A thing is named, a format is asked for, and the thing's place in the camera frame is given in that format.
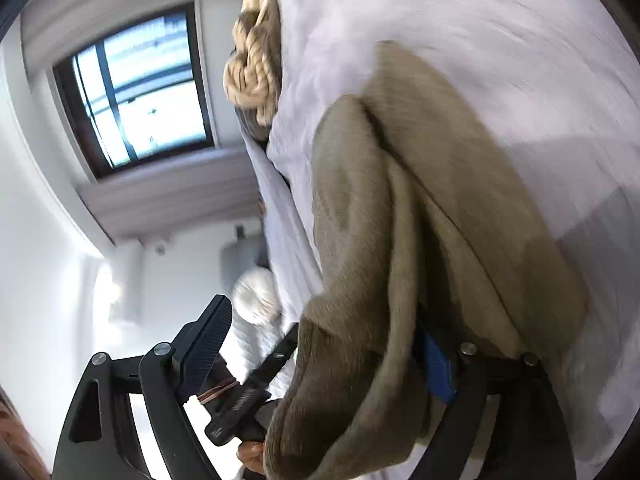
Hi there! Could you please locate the person's left hand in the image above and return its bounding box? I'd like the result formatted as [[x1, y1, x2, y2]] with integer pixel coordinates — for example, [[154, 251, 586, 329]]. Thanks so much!
[[237, 441, 270, 477]]

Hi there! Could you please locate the white round fluffy pillow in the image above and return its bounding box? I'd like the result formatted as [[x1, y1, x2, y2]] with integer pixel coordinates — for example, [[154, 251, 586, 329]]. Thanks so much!
[[232, 267, 283, 326]]

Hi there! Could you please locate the dark framed window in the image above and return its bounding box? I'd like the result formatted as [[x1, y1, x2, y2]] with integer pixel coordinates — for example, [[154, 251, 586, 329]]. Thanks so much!
[[52, 2, 217, 181]]

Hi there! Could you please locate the lavender bed blanket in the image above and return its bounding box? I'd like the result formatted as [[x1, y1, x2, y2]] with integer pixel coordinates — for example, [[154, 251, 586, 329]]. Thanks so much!
[[240, 0, 640, 471]]

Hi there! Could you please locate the grey cushion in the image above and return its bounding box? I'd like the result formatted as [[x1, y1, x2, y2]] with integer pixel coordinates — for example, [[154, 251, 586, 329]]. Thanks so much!
[[220, 237, 270, 286]]

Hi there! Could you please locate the brown wooden furniture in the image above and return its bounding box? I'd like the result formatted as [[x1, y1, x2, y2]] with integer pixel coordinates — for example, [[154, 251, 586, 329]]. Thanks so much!
[[0, 385, 52, 480]]

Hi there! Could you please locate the pleated white curtain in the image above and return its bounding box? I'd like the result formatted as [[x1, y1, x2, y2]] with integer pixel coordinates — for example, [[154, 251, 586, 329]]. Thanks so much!
[[80, 147, 262, 242]]

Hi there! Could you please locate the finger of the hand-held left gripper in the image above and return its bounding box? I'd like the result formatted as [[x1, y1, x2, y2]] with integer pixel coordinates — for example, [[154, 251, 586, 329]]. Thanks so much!
[[245, 322, 301, 392]]

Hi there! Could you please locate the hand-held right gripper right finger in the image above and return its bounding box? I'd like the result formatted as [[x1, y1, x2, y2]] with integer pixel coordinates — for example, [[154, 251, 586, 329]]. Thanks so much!
[[415, 320, 576, 480]]

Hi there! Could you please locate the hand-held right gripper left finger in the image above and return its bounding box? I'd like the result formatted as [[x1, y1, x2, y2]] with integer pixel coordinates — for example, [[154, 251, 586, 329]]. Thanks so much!
[[51, 295, 233, 480]]

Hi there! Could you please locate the olive green garment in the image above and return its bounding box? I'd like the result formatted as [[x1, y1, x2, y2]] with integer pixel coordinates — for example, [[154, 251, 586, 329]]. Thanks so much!
[[262, 40, 591, 480]]

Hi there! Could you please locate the beige chunky knit blanket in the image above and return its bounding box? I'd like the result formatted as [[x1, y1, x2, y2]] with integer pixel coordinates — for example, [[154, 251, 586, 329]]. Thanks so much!
[[222, 0, 285, 141]]

